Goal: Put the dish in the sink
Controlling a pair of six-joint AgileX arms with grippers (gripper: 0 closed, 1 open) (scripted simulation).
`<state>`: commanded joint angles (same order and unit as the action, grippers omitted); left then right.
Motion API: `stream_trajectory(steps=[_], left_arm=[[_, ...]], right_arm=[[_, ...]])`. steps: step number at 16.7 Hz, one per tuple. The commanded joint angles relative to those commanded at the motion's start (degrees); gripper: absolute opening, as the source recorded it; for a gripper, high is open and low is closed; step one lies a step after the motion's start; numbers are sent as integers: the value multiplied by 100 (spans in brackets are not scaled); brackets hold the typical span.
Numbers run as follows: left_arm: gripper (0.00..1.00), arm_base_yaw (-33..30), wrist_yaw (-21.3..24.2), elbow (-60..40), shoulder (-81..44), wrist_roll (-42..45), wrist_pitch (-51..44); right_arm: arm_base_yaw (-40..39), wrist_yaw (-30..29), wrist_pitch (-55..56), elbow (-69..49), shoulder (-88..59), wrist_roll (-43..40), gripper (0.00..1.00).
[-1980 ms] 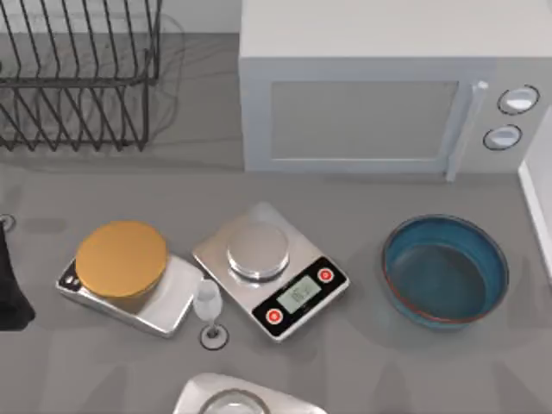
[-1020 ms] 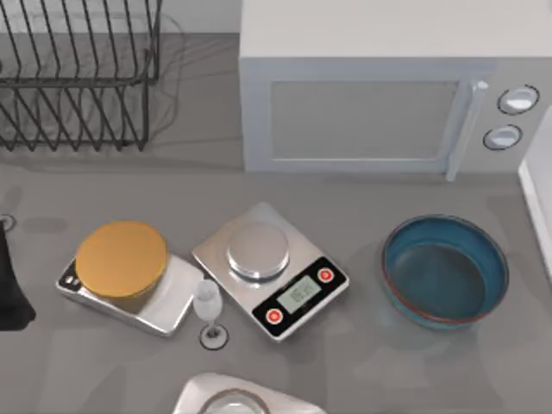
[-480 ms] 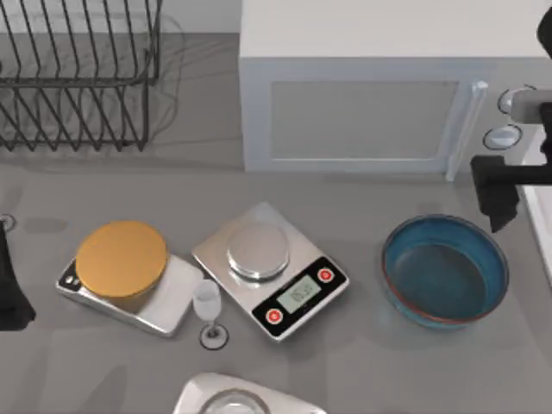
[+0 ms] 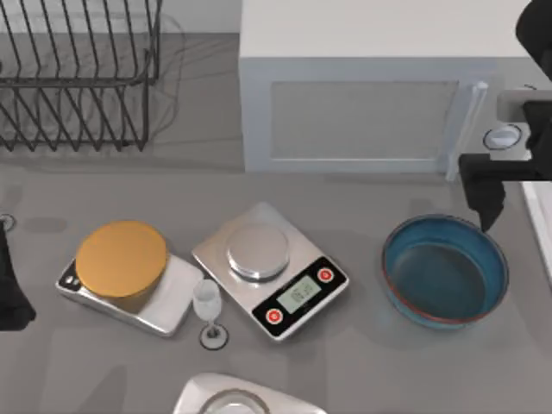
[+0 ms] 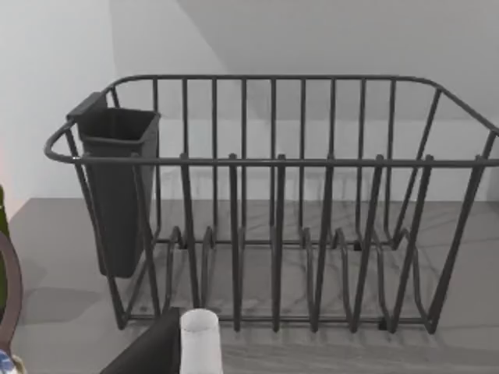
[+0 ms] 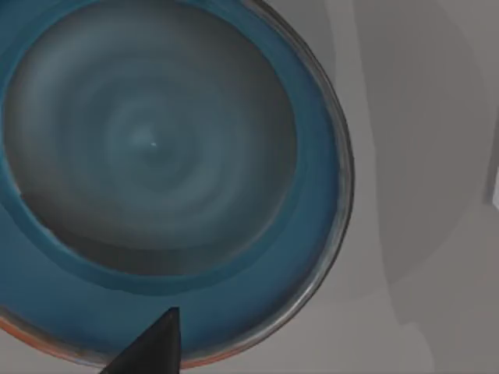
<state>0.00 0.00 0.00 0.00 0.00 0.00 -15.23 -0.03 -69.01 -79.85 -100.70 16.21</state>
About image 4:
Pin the round microwave knob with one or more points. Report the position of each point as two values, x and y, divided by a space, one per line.
501 138

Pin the blue bowl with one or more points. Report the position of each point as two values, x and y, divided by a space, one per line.
444 276

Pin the pale microwave door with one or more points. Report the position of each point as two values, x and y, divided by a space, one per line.
362 121

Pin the pale microwave oven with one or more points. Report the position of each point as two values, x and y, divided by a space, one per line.
345 30

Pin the silver scale with black panel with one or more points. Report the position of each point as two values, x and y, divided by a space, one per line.
276 280

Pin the clear wine glass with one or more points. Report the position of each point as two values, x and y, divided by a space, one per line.
207 302

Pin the white scale with round plate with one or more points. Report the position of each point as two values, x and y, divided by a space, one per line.
241 399

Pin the silver scale with orange plate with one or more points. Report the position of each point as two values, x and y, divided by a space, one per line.
125 263

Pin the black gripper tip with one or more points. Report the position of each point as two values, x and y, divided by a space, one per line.
10 284

